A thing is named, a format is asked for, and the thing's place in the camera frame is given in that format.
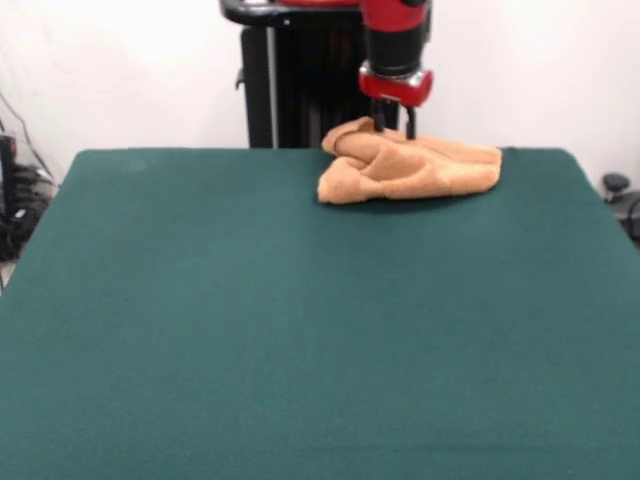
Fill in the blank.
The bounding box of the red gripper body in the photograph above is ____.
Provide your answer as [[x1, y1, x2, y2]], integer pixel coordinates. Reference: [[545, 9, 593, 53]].
[[358, 62, 435, 109]]

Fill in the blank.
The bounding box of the grey wall cable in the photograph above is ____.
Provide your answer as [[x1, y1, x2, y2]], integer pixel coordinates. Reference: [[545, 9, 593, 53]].
[[0, 92, 55, 181]]

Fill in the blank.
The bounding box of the black electronics box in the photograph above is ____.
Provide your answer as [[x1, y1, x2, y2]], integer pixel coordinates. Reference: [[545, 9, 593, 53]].
[[0, 133, 18, 216]]

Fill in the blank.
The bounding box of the black chair base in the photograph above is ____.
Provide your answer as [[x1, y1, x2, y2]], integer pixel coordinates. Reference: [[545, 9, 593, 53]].
[[601, 172, 640, 251]]

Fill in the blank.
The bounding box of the dark green table cloth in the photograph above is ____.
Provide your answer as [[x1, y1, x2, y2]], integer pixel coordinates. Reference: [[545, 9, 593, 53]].
[[0, 147, 640, 480]]

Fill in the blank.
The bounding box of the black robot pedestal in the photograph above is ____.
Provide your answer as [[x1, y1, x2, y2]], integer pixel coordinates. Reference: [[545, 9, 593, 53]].
[[218, 0, 432, 149]]

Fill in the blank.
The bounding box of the black cable bundle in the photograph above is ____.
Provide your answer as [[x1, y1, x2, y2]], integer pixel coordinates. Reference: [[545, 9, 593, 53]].
[[0, 163, 57, 261]]

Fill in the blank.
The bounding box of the orange terry towel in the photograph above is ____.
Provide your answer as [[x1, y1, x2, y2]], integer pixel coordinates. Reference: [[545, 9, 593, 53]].
[[316, 117, 503, 206]]

